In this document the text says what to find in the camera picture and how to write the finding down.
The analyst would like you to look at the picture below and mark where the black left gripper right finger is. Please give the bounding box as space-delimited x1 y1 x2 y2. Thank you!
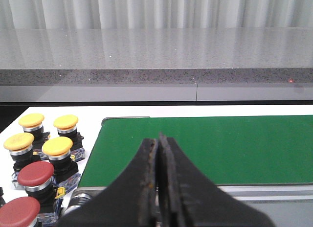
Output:
158 134 274 227

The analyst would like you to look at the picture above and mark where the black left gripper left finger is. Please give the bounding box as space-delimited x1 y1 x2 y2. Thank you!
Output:
57 138 157 227

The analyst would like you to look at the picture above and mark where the yellow mushroom push button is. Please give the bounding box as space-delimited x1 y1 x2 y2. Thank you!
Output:
18 113 50 153
42 136 80 193
53 114 85 162
3 133 41 182

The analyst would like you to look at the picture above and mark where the red mushroom push button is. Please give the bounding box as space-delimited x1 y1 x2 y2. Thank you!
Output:
0 197 42 227
17 161 66 227

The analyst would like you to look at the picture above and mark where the silver conveyor end roller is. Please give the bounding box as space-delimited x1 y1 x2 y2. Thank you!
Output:
63 186 106 215

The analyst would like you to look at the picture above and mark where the green conveyor belt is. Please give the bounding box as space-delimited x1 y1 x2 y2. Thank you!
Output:
79 115 313 187

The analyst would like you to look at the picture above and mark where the white pleated curtain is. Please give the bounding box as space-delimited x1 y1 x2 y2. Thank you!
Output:
0 0 313 29

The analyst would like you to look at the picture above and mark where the aluminium conveyor frame rail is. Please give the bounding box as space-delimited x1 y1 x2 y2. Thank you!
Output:
77 182 313 204

